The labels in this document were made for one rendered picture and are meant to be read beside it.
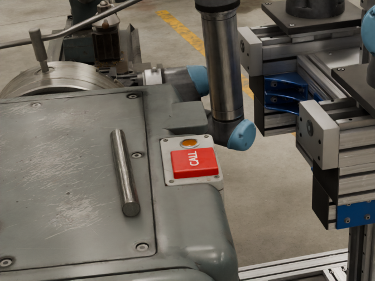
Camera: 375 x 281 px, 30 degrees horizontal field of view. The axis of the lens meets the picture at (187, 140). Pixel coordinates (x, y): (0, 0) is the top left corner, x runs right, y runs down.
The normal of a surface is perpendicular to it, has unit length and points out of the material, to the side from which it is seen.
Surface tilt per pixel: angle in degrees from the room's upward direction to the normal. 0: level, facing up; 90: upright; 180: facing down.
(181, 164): 0
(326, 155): 90
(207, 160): 0
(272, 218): 0
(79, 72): 17
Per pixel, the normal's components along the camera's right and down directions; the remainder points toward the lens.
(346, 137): 0.20, 0.44
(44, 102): -0.06, -0.88
